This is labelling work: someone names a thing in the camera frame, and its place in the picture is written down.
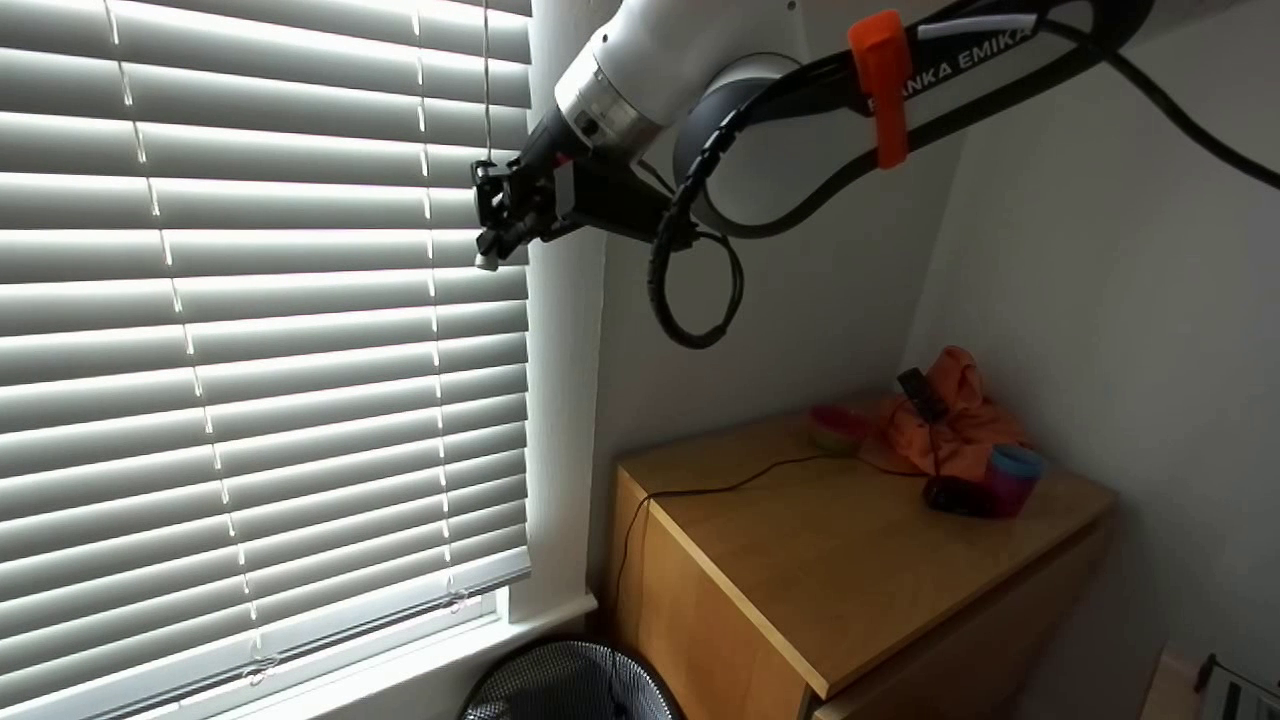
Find orange towel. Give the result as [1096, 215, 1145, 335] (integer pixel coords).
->
[859, 346, 1027, 483]

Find black trash bin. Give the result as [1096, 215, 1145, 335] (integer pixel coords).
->
[459, 637, 682, 720]

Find orange cable clip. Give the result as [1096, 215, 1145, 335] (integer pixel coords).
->
[848, 10, 912, 170]

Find light wooden dresser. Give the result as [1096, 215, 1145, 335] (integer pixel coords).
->
[611, 415, 1112, 720]

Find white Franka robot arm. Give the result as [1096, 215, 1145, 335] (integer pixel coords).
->
[474, 0, 1276, 267]

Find black oval device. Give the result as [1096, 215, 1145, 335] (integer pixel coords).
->
[924, 475, 994, 516]

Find black power cord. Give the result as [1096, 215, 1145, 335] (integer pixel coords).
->
[605, 444, 873, 618]

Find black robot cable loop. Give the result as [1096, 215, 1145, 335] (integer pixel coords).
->
[643, 0, 1280, 353]

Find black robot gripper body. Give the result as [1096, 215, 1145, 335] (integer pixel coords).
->
[522, 111, 669, 242]

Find blue and purple cup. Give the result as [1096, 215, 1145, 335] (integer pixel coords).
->
[989, 449, 1044, 516]

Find black hair straightener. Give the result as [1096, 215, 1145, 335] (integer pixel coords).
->
[894, 367, 949, 425]

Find white window blinds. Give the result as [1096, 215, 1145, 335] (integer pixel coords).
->
[0, 0, 533, 720]

